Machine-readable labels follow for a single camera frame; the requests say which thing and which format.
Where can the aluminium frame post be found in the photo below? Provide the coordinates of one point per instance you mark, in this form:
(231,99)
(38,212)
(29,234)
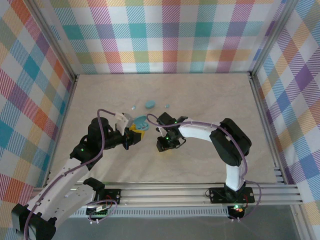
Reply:
(53,37)
(272,37)

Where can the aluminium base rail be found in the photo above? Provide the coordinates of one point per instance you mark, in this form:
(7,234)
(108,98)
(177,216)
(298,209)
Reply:
(162,195)

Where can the grey metal panel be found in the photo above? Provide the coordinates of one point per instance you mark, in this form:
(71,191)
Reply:
(162,230)

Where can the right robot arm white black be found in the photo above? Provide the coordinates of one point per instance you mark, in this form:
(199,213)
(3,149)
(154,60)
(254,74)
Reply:
(232,142)

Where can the aluminium side rail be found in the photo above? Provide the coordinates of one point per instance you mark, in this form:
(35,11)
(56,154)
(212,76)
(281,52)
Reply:
(269,125)
(62,125)

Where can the teal earbud charging case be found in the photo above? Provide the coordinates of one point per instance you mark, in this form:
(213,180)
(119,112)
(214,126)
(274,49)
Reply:
(142,123)

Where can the teal oval case shell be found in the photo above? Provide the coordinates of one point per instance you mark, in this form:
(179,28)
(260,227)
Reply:
(150,104)

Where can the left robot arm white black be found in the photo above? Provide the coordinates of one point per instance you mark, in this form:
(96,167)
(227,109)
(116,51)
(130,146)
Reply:
(62,182)

